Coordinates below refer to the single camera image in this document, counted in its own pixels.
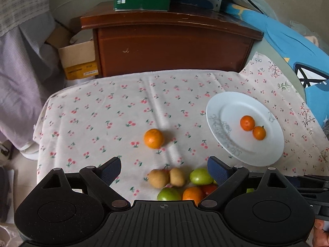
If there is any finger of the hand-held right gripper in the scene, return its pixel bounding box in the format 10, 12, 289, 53
299, 187, 329, 198
284, 175, 329, 187

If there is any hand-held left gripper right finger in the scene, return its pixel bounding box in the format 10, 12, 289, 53
200, 156, 299, 209

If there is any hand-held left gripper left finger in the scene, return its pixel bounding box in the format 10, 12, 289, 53
36, 156, 130, 211

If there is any brown kiwi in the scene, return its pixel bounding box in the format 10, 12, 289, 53
170, 168, 186, 187

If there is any brown longan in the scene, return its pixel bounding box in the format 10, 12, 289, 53
148, 169, 170, 189

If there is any white plate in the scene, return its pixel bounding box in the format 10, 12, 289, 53
206, 91, 285, 167

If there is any person's right hand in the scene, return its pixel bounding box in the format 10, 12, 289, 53
312, 219, 329, 247

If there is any small orange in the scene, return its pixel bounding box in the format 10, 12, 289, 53
240, 115, 255, 132
252, 126, 267, 141

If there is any cherry print tablecloth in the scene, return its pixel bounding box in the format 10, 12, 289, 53
32, 51, 329, 211

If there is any black white shoe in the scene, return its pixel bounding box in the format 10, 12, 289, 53
0, 140, 13, 162

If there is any dark slipper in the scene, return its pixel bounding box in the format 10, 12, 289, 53
0, 166, 16, 223

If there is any open cardboard box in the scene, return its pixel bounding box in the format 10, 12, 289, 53
45, 26, 99, 80

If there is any pale green bed sheet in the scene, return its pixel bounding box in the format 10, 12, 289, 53
247, 38, 307, 96

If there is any lilac striped cloth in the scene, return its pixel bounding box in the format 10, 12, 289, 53
0, 13, 67, 157

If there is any brown wooden nightstand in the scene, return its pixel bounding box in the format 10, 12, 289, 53
80, 1, 265, 78

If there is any blue printed blanket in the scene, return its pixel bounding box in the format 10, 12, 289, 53
225, 2, 329, 139

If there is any grey checked cloth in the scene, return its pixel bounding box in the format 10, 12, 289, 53
0, 0, 52, 36

